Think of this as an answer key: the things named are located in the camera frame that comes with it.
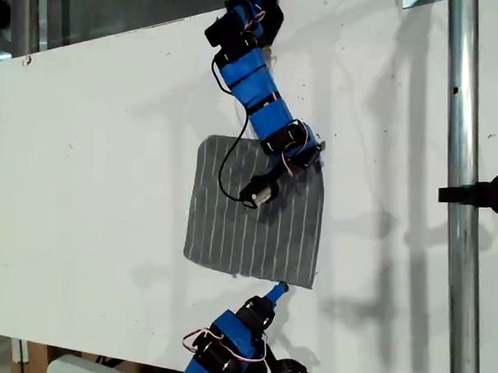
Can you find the white box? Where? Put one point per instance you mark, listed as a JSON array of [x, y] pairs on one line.
[[75, 368]]

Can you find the steel post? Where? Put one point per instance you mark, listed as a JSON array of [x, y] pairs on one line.
[[464, 120]]

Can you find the wooden board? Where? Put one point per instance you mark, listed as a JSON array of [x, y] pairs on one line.
[[36, 357]]

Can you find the black clamp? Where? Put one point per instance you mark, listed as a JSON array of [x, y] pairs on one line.
[[478, 194]]

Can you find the grey striped towel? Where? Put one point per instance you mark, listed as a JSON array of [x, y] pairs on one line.
[[231, 235]]

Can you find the black camera stalk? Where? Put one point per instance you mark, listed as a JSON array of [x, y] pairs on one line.
[[277, 171]]

